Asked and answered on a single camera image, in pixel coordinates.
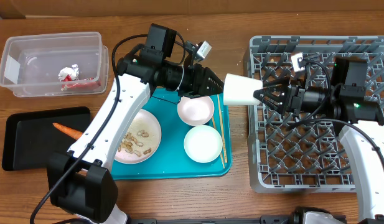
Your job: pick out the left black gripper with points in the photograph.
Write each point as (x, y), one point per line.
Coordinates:
(197, 86)

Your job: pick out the wooden chopstick right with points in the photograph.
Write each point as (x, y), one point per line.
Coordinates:
(222, 129)

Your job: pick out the white plate with peanuts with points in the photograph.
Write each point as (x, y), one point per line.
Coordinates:
(141, 140)

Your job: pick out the red foil wrapper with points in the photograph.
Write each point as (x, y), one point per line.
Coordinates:
(70, 75)

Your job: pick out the clear plastic bin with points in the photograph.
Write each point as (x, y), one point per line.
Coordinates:
(30, 64)

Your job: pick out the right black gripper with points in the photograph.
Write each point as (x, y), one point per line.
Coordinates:
(292, 102)

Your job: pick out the wooden chopstick left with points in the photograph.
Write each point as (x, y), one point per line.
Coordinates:
(218, 142)

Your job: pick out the black tray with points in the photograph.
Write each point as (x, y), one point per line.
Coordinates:
(31, 138)

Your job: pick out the orange carrot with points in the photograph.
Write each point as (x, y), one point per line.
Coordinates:
(73, 133)

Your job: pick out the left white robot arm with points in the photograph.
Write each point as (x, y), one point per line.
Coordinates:
(79, 179)

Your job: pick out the small white cup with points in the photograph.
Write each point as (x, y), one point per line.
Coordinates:
(238, 90)

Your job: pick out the teal plastic tray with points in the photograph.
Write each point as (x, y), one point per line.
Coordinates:
(170, 160)

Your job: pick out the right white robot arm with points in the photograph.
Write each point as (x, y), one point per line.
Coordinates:
(358, 123)

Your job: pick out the white bowl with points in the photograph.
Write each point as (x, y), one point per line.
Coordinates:
(196, 111)
(199, 144)

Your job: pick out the wooden chopstick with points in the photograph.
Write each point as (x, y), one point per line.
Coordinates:
(218, 142)
(222, 129)

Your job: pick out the grey dish rack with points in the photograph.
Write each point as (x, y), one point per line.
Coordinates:
(307, 157)

